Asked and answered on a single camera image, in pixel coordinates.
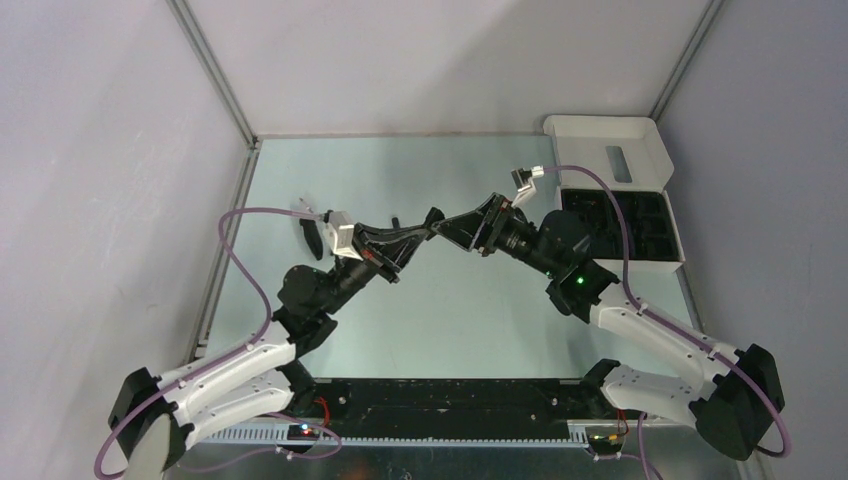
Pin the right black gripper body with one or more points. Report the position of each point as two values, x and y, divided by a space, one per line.
502 225

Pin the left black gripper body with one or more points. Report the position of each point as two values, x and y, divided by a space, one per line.
383 260

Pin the black hair trimmer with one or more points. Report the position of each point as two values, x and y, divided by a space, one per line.
311 232

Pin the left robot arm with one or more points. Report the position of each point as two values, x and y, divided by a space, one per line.
262 374

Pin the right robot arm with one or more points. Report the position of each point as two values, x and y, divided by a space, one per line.
636 324

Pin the white box with black tray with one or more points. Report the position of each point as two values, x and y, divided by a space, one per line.
628 209

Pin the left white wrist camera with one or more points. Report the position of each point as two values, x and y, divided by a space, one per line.
338 231

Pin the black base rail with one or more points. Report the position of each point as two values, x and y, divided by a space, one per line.
451 410

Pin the aluminium frame front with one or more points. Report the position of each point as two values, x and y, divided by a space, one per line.
313 437

